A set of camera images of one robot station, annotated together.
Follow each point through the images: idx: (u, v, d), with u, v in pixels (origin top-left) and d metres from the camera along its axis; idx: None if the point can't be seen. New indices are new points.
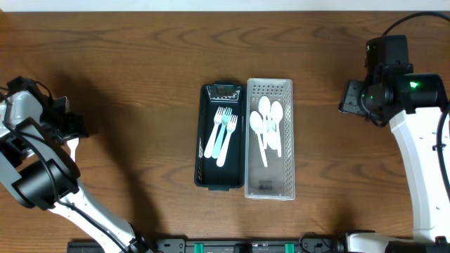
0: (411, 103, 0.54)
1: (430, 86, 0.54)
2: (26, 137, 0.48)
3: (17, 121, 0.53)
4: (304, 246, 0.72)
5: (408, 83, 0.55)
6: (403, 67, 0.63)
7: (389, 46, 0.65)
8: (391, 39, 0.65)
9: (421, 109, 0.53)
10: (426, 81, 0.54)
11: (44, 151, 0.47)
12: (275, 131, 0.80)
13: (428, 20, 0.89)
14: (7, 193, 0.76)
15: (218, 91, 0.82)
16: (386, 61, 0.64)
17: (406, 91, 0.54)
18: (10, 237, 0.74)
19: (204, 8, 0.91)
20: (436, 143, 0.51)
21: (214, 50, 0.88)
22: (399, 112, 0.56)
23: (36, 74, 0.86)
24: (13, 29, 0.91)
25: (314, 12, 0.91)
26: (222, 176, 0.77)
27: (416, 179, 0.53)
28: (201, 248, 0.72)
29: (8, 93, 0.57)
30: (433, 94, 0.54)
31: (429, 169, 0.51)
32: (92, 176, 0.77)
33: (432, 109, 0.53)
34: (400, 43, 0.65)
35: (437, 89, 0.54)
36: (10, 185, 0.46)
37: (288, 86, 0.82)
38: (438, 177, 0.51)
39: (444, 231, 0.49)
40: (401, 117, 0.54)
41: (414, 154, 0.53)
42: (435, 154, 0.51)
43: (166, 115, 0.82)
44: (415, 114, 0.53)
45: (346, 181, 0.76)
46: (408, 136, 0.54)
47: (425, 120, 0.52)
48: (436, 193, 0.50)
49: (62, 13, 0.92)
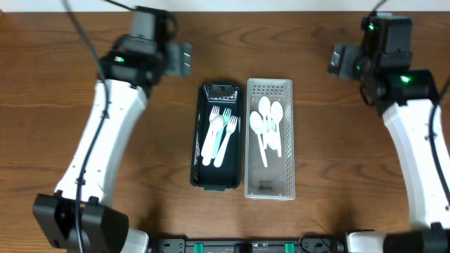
0: (403, 99, 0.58)
1: (421, 81, 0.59)
2: (85, 226, 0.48)
3: (92, 178, 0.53)
4: (304, 246, 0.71)
5: (399, 79, 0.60)
6: (401, 56, 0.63)
7: (392, 31, 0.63)
8: (396, 22, 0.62)
9: (413, 102, 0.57)
10: (417, 79, 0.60)
11: (93, 242, 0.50)
12: (275, 131, 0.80)
13: (427, 20, 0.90)
14: (7, 193, 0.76)
15: (215, 91, 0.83)
16: (386, 48, 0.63)
17: (398, 86, 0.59)
18: (8, 236, 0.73)
19: (204, 8, 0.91)
20: (428, 134, 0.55)
21: (214, 50, 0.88)
22: (390, 106, 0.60)
23: (36, 74, 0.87)
24: (12, 29, 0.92)
25: (313, 12, 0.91)
26: (219, 178, 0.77)
27: (410, 168, 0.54)
28: (201, 248, 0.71)
29: (122, 65, 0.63)
30: (423, 88, 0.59)
31: (422, 157, 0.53)
32: (165, 156, 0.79)
33: (424, 102, 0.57)
34: (403, 28, 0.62)
35: (427, 83, 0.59)
36: (50, 240, 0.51)
37: (289, 86, 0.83)
38: (432, 164, 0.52)
39: (439, 217, 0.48)
40: (393, 111, 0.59)
41: (407, 145, 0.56)
42: (428, 144, 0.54)
43: (185, 117, 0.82)
44: (407, 107, 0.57)
45: (346, 180, 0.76)
46: (402, 128, 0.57)
47: (417, 112, 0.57)
48: (430, 180, 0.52)
49: (64, 14, 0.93)
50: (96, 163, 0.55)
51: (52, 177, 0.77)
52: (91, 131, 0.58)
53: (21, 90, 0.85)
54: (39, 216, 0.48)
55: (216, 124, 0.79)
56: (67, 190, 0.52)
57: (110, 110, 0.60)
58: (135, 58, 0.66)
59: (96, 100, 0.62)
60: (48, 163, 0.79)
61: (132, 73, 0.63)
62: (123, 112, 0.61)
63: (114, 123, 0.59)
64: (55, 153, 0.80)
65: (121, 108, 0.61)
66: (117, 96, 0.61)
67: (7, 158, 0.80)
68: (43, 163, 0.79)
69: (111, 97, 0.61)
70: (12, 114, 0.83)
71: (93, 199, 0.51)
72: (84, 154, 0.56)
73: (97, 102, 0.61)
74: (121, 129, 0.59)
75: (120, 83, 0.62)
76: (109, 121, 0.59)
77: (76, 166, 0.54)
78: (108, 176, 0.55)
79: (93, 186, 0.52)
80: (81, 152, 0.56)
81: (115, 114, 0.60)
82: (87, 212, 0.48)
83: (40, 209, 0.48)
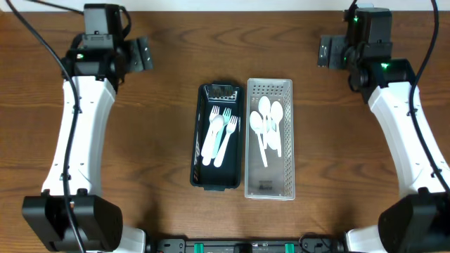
0: (384, 83, 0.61)
1: (399, 67, 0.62)
2: (78, 219, 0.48)
3: (79, 173, 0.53)
4: (304, 246, 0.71)
5: (379, 65, 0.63)
6: (382, 46, 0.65)
7: (373, 23, 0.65)
8: (377, 15, 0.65)
9: (392, 86, 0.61)
10: (395, 64, 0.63)
11: (89, 235, 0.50)
12: (275, 131, 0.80)
13: (427, 20, 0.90)
14: (7, 193, 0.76)
15: (215, 91, 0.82)
16: (368, 40, 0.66)
17: (378, 72, 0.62)
18: (8, 236, 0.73)
19: (204, 8, 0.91)
20: (409, 110, 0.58)
21: (214, 50, 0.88)
22: (373, 91, 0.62)
23: (36, 74, 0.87)
24: (11, 29, 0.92)
25: (313, 12, 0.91)
26: (219, 178, 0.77)
27: (396, 142, 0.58)
28: (201, 248, 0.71)
29: (84, 62, 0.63)
30: (402, 74, 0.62)
31: (405, 130, 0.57)
32: (165, 156, 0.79)
33: (403, 85, 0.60)
34: (383, 20, 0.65)
35: (406, 69, 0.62)
36: (46, 243, 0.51)
37: (289, 86, 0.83)
38: (414, 136, 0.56)
39: (427, 183, 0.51)
40: (376, 93, 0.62)
41: (391, 121, 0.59)
42: (410, 119, 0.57)
43: (185, 117, 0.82)
44: (389, 89, 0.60)
45: (346, 180, 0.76)
46: (385, 108, 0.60)
47: (396, 94, 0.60)
48: (413, 149, 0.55)
49: (63, 14, 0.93)
50: (78, 156, 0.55)
51: None
52: (65, 128, 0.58)
53: (21, 90, 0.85)
54: (29, 218, 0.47)
55: (216, 123, 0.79)
56: (53, 187, 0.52)
57: (81, 105, 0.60)
58: (96, 53, 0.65)
59: (66, 98, 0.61)
60: (48, 163, 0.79)
61: (96, 67, 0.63)
62: (95, 102, 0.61)
63: (88, 117, 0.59)
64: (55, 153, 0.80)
65: (93, 101, 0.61)
66: (86, 90, 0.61)
67: (6, 157, 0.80)
68: (43, 162, 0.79)
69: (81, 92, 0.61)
70: (12, 114, 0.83)
71: (82, 191, 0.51)
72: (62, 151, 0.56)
73: (67, 100, 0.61)
74: (95, 121, 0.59)
75: (86, 78, 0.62)
76: (83, 115, 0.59)
77: (60, 164, 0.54)
78: (93, 169, 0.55)
79: (79, 180, 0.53)
80: (60, 150, 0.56)
81: (88, 107, 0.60)
82: (77, 204, 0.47)
83: (29, 211, 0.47)
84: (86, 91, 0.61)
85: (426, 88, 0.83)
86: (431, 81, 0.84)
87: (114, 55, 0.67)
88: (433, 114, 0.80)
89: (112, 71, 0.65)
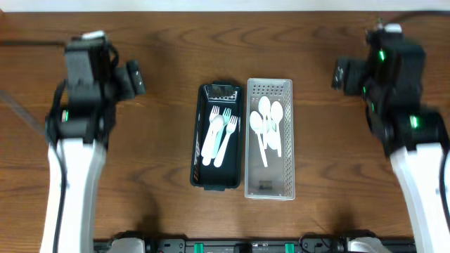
0: (413, 144, 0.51)
1: (429, 124, 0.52)
2: None
3: None
4: (304, 246, 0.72)
5: (408, 119, 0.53)
6: (409, 93, 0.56)
7: (404, 65, 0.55)
8: (409, 55, 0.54)
9: (422, 148, 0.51)
10: (426, 119, 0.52)
11: None
12: (275, 131, 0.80)
13: (427, 20, 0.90)
14: (7, 194, 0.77)
15: (215, 91, 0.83)
16: (396, 83, 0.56)
17: (406, 128, 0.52)
18: (8, 237, 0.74)
19: (204, 8, 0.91)
20: (439, 187, 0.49)
21: (214, 50, 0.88)
22: (397, 150, 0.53)
23: (36, 74, 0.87)
24: (11, 29, 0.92)
25: (313, 12, 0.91)
26: (219, 177, 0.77)
27: (418, 222, 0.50)
28: (201, 248, 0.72)
29: (67, 124, 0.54)
30: (434, 132, 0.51)
31: (430, 211, 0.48)
32: (165, 155, 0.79)
33: (434, 147, 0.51)
34: (416, 60, 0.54)
35: (436, 126, 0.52)
36: None
37: (289, 86, 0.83)
38: (443, 221, 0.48)
39: None
40: (401, 157, 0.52)
41: (416, 197, 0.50)
42: (438, 197, 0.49)
43: (185, 117, 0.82)
44: (416, 154, 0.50)
45: (346, 181, 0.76)
46: (410, 180, 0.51)
47: (425, 163, 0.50)
48: (439, 240, 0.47)
49: (63, 14, 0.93)
50: (65, 242, 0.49)
51: None
52: (52, 211, 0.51)
53: (21, 90, 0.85)
54: None
55: (217, 122, 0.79)
56: None
57: (69, 179, 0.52)
58: (84, 111, 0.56)
59: (51, 171, 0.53)
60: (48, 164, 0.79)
61: (84, 129, 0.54)
62: (85, 173, 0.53)
63: (76, 192, 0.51)
64: None
65: (83, 172, 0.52)
66: (74, 161, 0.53)
67: (7, 158, 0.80)
68: (43, 163, 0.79)
69: (68, 164, 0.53)
70: (11, 114, 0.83)
71: None
72: (51, 238, 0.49)
73: (53, 173, 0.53)
74: (85, 196, 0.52)
75: (74, 145, 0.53)
76: (69, 192, 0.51)
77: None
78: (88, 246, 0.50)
79: None
80: (48, 235, 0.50)
81: (77, 182, 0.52)
82: None
83: None
84: (74, 160, 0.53)
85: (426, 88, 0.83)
86: (431, 81, 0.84)
87: (100, 108, 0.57)
88: None
89: (100, 129, 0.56)
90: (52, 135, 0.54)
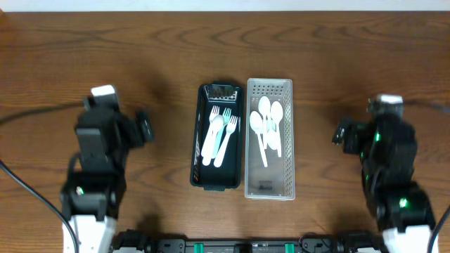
0: (401, 223, 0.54)
1: (418, 204, 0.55)
2: None
3: None
4: (304, 246, 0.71)
5: (397, 202, 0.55)
6: (401, 173, 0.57)
7: (397, 154, 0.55)
8: (402, 145, 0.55)
9: (412, 229, 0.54)
10: (414, 201, 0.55)
11: None
12: (275, 131, 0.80)
13: (427, 20, 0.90)
14: (7, 193, 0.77)
15: (215, 91, 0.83)
16: (388, 166, 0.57)
17: (396, 209, 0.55)
18: (8, 237, 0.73)
19: (204, 8, 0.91)
20: None
21: (214, 50, 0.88)
22: (387, 228, 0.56)
23: (36, 74, 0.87)
24: (10, 29, 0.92)
25: (313, 12, 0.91)
26: (219, 177, 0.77)
27: None
28: (201, 248, 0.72)
29: (81, 200, 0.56)
30: (421, 213, 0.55)
31: None
32: (165, 156, 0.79)
33: (422, 228, 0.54)
34: (408, 151, 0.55)
35: (425, 207, 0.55)
36: None
37: (289, 86, 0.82)
38: None
39: None
40: (390, 234, 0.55)
41: None
42: None
43: (185, 117, 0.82)
44: (406, 234, 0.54)
45: (346, 181, 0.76)
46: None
47: (414, 240, 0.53)
48: None
49: (63, 14, 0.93)
50: None
51: (51, 178, 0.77)
52: None
53: (21, 90, 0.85)
54: None
55: (217, 122, 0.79)
56: None
57: None
58: (98, 183, 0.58)
59: (66, 241, 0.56)
60: (48, 163, 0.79)
61: (98, 204, 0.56)
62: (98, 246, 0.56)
63: None
64: (55, 153, 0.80)
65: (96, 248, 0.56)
66: (87, 235, 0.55)
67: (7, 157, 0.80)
68: (43, 163, 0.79)
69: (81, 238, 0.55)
70: (11, 113, 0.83)
71: None
72: None
73: (67, 244, 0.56)
74: None
75: (86, 220, 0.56)
76: None
77: None
78: None
79: None
80: None
81: None
82: None
83: None
84: (88, 235, 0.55)
85: (426, 88, 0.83)
86: (432, 81, 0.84)
87: (114, 182, 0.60)
88: (432, 115, 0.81)
89: (112, 202, 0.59)
90: (67, 209, 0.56)
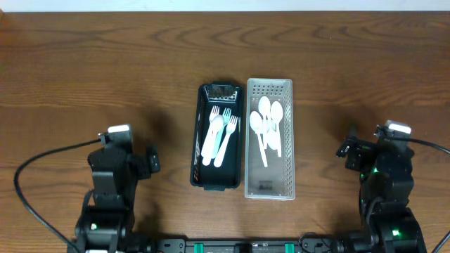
0: (393, 251, 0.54)
1: (410, 234, 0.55)
2: None
3: None
4: (304, 246, 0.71)
5: (391, 230, 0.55)
6: (396, 205, 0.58)
7: (394, 190, 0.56)
8: (400, 181, 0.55)
9: None
10: (406, 230, 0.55)
11: None
12: (275, 131, 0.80)
13: (427, 21, 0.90)
14: (7, 193, 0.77)
15: (215, 91, 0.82)
16: (386, 197, 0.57)
17: (389, 238, 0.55)
18: (8, 237, 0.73)
19: (204, 8, 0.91)
20: None
21: (214, 50, 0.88)
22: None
23: (36, 74, 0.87)
24: (11, 29, 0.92)
25: (313, 13, 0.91)
26: (219, 177, 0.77)
27: None
28: (201, 248, 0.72)
29: (93, 233, 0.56)
30: (413, 242, 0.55)
31: None
32: (165, 155, 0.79)
33: None
34: (405, 187, 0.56)
35: (416, 237, 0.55)
36: None
37: (288, 86, 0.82)
38: None
39: None
40: None
41: None
42: None
43: (185, 117, 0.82)
44: None
45: (346, 181, 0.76)
46: None
47: None
48: None
49: (63, 14, 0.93)
50: None
51: (52, 178, 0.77)
52: None
53: (20, 90, 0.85)
54: None
55: (217, 123, 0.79)
56: None
57: None
58: (109, 217, 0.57)
59: None
60: (48, 163, 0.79)
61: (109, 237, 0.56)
62: None
63: None
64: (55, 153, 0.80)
65: None
66: None
67: (7, 157, 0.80)
68: (43, 163, 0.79)
69: None
70: (11, 113, 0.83)
71: None
72: None
73: None
74: None
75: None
76: None
77: None
78: None
79: None
80: None
81: None
82: None
83: None
84: None
85: (426, 88, 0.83)
86: (431, 81, 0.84)
87: (125, 216, 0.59)
88: (432, 115, 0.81)
89: (124, 237, 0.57)
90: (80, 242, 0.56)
